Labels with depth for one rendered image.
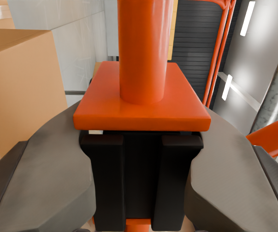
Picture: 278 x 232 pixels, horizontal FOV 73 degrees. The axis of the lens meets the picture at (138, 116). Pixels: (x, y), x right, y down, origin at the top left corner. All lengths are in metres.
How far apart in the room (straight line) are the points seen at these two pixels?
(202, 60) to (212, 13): 2.37
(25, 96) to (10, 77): 0.03
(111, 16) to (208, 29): 5.70
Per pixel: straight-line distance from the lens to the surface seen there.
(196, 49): 11.28
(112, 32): 7.49
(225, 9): 8.24
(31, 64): 0.27
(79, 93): 2.19
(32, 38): 0.28
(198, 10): 11.02
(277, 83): 6.15
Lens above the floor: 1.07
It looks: 1 degrees up
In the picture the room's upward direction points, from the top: 91 degrees clockwise
